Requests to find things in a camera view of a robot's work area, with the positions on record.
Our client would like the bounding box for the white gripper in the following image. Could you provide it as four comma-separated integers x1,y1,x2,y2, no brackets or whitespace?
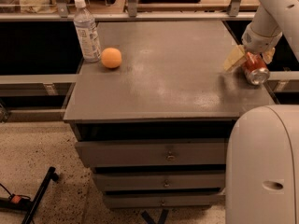
223,23,282,72

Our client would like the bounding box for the red coke can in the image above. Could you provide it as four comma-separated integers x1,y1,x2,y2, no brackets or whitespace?
241,52,270,86

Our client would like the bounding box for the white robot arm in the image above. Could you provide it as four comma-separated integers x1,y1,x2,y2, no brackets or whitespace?
225,0,299,224

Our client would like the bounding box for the top grey drawer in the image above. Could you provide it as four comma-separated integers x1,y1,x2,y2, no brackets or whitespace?
75,139,226,167

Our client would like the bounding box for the grey drawer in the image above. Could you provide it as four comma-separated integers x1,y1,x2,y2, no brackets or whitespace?
103,193,224,209
93,172,225,191
75,139,226,167

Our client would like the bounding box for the grey drawer cabinet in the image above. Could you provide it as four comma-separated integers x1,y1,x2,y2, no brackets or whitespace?
64,21,272,196

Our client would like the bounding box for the orange fruit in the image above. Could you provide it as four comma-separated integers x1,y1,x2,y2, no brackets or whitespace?
101,48,122,69

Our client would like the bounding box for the clear plastic water bottle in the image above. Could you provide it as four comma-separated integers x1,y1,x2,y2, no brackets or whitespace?
74,0,101,63

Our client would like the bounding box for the middle grey drawer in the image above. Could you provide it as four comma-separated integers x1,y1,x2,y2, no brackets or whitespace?
93,172,225,191

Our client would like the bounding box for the grey metal railing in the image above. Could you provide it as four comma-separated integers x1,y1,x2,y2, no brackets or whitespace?
0,0,299,21

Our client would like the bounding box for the bottom grey drawer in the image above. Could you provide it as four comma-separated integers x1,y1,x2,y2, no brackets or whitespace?
103,193,224,209

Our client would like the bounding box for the black metal stand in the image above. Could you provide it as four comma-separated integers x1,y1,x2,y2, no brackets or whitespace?
0,166,60,224

